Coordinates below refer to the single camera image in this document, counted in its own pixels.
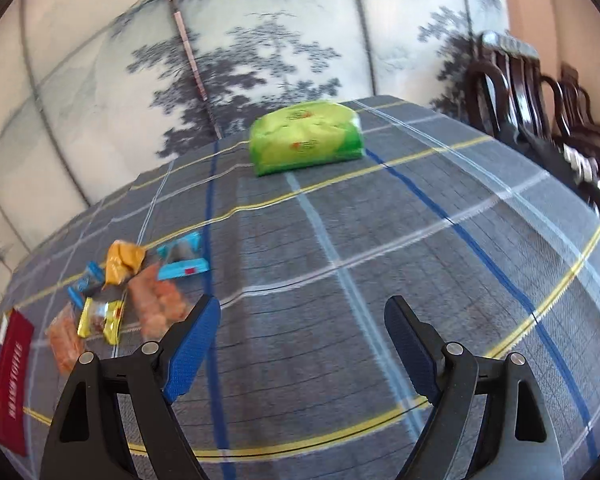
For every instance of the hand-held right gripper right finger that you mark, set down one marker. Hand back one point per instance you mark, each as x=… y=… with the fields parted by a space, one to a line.
x=412 y=350

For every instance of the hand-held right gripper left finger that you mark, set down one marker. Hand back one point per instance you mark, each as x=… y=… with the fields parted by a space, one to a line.
x=190 y=355

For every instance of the small clear bag orange snacks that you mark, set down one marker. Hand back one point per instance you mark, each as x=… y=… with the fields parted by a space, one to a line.
x=160 y=300

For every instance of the blue candy wrapper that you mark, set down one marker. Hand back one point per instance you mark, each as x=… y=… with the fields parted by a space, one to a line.
x=86 y=282
x=185 y=270
x=180 y=249

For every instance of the yellow snack packet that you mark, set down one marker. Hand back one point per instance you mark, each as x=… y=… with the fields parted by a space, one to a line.
x=97 y=320

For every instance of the orange snack packet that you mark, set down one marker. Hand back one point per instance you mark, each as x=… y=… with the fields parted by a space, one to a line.
x=122 y=260

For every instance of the long clear bag orange snacks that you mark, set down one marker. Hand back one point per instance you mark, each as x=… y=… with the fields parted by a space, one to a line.
x=65 y=345

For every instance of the red and gold tin box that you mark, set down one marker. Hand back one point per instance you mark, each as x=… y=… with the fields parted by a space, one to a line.
x=12 y=385

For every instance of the blue plaid tablecloth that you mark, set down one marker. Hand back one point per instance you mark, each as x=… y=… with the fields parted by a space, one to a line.
x=330 y=210

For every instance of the green snack bag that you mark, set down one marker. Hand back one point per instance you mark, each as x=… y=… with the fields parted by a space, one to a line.
x=305 y=135

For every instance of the dark wooden chairs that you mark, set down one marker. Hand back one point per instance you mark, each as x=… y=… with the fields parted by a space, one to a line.
x=545 y=147

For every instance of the ink painting folding screen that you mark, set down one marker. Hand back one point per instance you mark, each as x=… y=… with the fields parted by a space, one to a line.
x=105 y=60

